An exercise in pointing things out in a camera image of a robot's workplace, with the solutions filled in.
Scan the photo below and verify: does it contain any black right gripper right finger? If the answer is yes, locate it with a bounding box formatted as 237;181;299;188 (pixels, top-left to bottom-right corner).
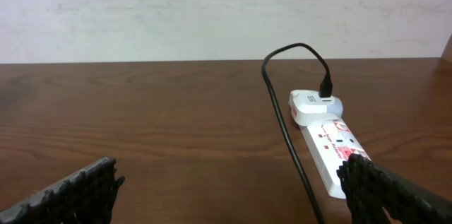
337;154;451;224

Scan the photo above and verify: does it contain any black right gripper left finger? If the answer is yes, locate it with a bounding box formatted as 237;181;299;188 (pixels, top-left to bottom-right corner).
1;158;125;224

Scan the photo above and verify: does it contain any white power strip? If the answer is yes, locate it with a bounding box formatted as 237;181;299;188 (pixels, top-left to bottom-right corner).
300;119;370;199

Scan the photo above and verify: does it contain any black USB charging cable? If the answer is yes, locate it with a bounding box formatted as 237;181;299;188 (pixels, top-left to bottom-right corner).
261;42;334;224

